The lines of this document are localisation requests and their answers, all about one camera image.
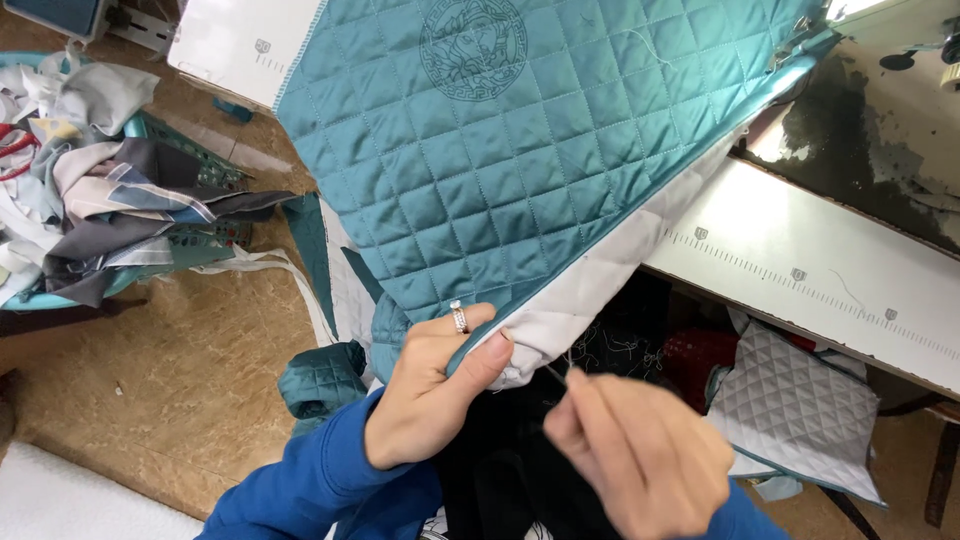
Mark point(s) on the white padded sheet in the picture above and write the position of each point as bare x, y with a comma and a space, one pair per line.
75, 499

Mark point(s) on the white fabric strip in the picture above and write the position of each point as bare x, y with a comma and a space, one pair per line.
285, 281

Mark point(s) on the teal basket of fabric scraps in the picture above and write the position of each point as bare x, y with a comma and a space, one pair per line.
90, 187

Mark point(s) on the dark table leg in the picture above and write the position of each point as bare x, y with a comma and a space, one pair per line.
943, 465

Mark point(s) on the teal quilted fabric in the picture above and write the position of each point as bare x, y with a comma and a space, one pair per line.
495, 172

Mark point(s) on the small teal fabric scrap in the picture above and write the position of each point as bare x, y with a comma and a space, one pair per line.
232, 110

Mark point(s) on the person's right hand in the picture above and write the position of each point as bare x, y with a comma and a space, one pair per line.
645, 450

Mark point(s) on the blue machine base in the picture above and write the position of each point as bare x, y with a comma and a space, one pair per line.
56, 15

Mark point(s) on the white sewing machine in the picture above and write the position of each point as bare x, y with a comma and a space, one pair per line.
915, 37

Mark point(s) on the person's right fingers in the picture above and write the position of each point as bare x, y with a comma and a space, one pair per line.
585, 420

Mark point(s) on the person's left hand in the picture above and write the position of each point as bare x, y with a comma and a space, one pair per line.
420, 390

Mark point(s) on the grey quilted fabric piece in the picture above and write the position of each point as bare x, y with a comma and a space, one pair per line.
795, 409

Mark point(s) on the person's black garment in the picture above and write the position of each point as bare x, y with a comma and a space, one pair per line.
510, 472

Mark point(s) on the small teal quilted piece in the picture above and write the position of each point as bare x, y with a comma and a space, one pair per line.
322, 379

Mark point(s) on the red plastic basket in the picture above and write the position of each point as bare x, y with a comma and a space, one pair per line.
697, 364

